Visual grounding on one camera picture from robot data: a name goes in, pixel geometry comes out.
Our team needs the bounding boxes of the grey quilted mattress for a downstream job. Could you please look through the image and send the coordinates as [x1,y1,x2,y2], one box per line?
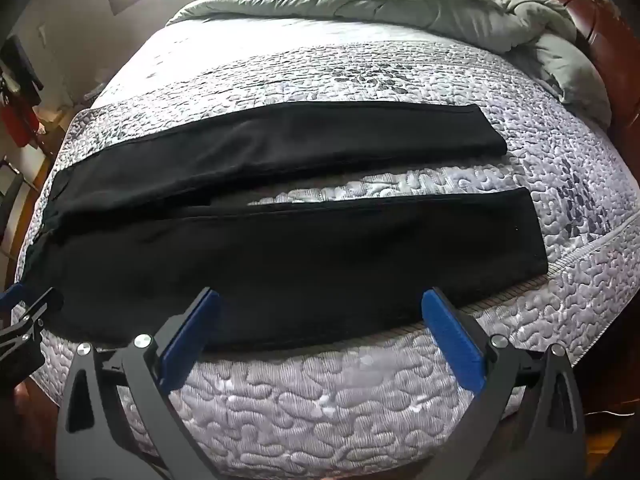
[12,15,640,480]

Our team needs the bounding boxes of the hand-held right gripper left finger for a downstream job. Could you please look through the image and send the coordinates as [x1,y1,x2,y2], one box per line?
[55,287,223,480]

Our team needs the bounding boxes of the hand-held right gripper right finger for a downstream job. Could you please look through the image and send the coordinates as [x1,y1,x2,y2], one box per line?
[421,287,586,480]

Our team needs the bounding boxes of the white cable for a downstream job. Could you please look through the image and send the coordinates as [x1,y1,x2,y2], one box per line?
[584,406,637,419]

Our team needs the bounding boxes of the dark hanging garment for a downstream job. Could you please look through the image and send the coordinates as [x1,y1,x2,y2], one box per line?
[0,35,45,103]

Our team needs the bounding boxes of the black pants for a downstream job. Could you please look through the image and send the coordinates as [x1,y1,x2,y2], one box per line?
[22,101,550,353]

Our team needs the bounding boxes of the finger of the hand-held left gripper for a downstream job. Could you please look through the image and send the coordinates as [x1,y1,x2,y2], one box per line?
[0,282,63,346]

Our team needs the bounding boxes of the red-brown wooden headboard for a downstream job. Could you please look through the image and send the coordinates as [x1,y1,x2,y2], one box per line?
[520,0,640,161]

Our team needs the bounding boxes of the red hanging garment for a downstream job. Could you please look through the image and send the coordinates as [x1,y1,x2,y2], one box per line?
[0,100,40,150]

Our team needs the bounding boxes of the grey-green comforter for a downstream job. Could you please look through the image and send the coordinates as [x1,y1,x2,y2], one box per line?
[165,0,613,128]

